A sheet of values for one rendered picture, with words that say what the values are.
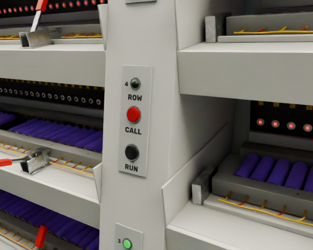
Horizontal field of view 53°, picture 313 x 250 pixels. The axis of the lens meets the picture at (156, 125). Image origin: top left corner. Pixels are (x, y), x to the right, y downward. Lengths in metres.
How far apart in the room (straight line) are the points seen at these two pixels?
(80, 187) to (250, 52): 0.29
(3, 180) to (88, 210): 0.19
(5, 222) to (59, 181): 0.27
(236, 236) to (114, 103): 0.20
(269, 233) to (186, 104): 0.16
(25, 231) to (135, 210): 0.34
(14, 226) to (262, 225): 0.50
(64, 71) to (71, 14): 0.27
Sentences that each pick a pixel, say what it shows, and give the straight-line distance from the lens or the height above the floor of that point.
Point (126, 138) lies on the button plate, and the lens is 0.36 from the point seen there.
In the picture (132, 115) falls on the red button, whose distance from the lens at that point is 0.35.
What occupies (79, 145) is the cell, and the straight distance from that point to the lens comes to 0.54.
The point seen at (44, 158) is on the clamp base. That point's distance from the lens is 0.53.
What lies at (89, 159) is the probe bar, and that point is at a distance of 0.48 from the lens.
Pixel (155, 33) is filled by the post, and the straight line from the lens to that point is 0.34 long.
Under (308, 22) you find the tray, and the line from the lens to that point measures 0.36.
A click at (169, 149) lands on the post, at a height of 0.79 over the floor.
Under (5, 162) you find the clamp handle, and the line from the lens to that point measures 0.50.
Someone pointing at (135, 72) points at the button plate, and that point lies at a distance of 0.35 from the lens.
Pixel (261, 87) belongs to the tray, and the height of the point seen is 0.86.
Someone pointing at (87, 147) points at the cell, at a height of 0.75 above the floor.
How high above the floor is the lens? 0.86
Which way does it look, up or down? 8 degrees down
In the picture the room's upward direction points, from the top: 4 degrees clockwise
